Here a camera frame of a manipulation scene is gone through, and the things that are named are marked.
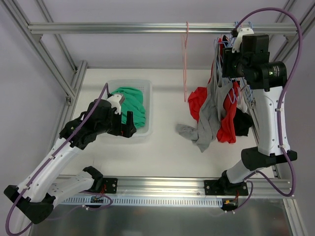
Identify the green tank top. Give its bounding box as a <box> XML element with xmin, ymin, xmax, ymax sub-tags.
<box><xmin>111</xmin><ymin>87</ymin><xmax>146</xmax><ymax>129</ymax></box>

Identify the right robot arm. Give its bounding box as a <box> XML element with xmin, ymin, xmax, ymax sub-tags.
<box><xmin>220</xmin><ymin>33</ymin><xmax>297</xmax><ymax>195</ymax></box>

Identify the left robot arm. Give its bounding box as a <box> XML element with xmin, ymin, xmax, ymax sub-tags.
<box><xmin>4</xmin><ymin>98</ymin><xmax>136</xmax><ymax>224</ymax></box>

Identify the black tank top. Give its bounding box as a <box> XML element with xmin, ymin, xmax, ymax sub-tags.
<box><xmin>220</xmin><ymin>35</ymin><xmax>253</xmax><ymax>136</ymax></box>

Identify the grey tank top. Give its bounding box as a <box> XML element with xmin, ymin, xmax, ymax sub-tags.
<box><xmin>175</xmin><ymin>43</ymin><xmax>233</xmax><ymax>152</ymax></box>

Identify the red tank top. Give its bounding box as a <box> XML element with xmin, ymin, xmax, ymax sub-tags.
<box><xmin>188</xmin><ymin>73</ymin><xmax>241</xmax><ymax>144</ymax></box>

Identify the white plastic basket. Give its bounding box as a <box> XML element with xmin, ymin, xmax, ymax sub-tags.
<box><xmin>103</xmin><ymin>79</ymin><xmax>153</xmax><ymax>144</ymax></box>

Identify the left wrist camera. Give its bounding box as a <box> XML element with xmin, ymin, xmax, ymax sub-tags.
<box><xmin>107</xmin><ymin>93</ymin><xmax>125</xmax><ymax>115</ymax></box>

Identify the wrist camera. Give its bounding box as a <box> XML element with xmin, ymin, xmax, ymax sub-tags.
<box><xmin>232</xmin><ymin>28</ymin><xmax>254</xmax><ymax>53</ymax></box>
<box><xmin>107</xmin><ymin>93</ymin><xmax>125</xmax><ymax>115</ymax></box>

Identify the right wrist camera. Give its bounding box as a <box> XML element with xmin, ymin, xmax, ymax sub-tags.
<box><xmin>232</xmin><ymin>28</ymin><xmax>254</xmax><ymax>53</ymax></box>

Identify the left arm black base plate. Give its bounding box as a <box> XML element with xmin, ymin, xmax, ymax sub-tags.
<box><xmin>101</xmin><ymin>177</ymin><xmax>118</xmax><ymax>194</ymax></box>

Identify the white slotted cable duct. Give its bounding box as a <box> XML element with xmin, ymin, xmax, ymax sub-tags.
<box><xmin>62</xmin><ymin>195</ymin><xmax>223</xmax><ymax>208</ymax></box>

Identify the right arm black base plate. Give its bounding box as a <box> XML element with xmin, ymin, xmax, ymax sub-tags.
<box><xmin>204</xmin><ymin>179</ymin><xmax>249</xmax><ymax>196</ymax></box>

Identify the aluminium frame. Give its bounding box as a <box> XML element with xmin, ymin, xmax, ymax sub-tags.
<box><xmin>0</xmin><ymin>0</ymin><xmax>315</xmax><ymax>236</ymax></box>

